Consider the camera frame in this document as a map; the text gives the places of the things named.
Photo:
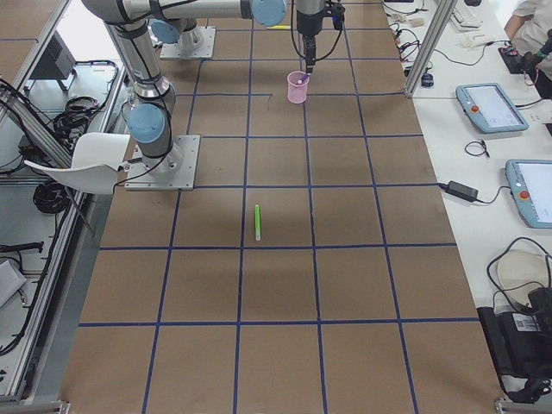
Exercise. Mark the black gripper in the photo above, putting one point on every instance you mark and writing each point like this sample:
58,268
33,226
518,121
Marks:
309,27

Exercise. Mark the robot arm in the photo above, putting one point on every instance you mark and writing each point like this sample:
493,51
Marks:
150,121
309,21

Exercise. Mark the pink mesh cup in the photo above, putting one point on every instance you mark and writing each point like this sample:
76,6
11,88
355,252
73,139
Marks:
296,94

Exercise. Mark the yellow pen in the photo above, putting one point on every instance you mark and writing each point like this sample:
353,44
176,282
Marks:
279,27

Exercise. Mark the green pen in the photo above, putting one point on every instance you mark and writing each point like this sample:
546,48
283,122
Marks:
257,223

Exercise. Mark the upper blue teach pendant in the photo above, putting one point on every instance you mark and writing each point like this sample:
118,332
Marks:
489,109

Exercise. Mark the blue teach pendant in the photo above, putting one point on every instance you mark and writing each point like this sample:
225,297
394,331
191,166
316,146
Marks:
489,109
530,182

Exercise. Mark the black power adapter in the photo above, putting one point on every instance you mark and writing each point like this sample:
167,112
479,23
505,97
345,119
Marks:
459,190

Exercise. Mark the person in white shirt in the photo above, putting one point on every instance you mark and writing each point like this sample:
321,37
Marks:
528,28

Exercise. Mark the white chair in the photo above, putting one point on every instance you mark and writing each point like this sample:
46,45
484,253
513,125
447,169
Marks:
95,163

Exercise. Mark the lower blue teach pendant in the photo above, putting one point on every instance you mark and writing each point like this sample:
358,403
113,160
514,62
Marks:
530,182

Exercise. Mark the black device on table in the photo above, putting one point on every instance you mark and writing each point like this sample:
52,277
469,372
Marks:
520,345

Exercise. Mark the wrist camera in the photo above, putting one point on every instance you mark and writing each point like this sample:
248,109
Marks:
336,11

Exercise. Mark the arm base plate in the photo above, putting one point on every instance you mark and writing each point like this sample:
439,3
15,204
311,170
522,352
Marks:
176,171
195,44

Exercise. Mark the aluminium frame post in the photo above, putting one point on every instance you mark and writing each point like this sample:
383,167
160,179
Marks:
444,10

